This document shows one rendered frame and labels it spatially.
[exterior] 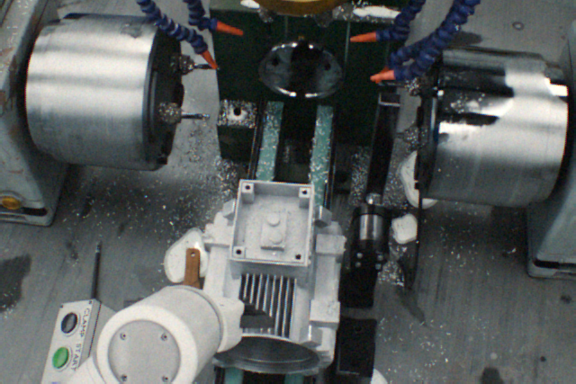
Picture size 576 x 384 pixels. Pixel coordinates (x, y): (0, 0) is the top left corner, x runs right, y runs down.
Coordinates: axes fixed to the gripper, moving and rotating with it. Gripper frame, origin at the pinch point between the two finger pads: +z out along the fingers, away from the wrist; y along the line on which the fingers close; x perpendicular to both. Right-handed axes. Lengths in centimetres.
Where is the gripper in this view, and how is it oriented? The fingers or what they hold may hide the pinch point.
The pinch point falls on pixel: (207, 306)
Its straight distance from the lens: 94.5
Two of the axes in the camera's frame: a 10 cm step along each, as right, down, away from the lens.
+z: 0.6, 0.4, 10.0
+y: 9.9, 0.9, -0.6
